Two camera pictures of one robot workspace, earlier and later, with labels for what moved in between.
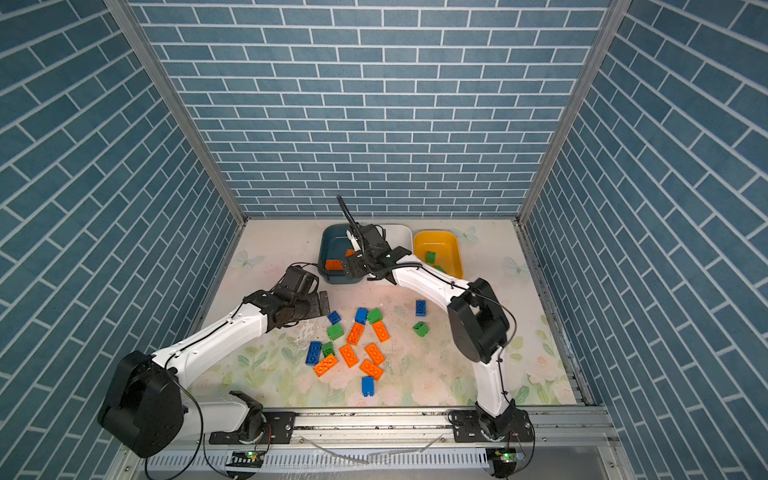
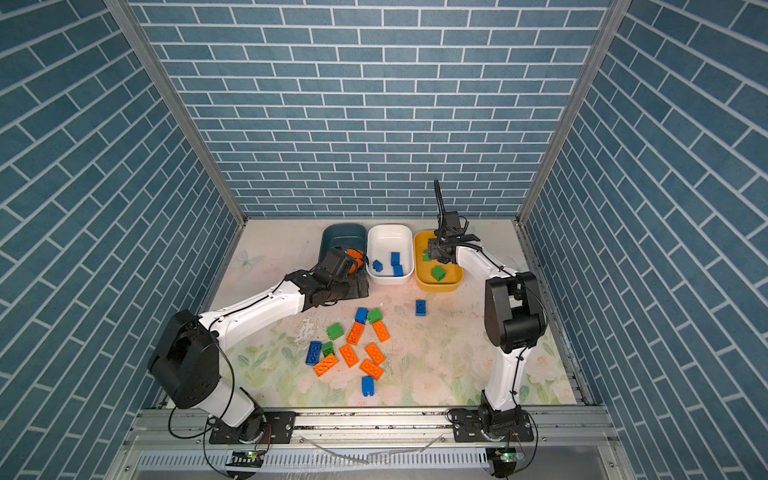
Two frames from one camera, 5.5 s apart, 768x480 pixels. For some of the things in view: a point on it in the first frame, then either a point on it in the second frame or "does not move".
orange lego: x=374 y=353 does not move
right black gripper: x=353 y=261 → x=433 y=248
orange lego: x=371 y=369 does not move
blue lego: x=421 y=308 does not move
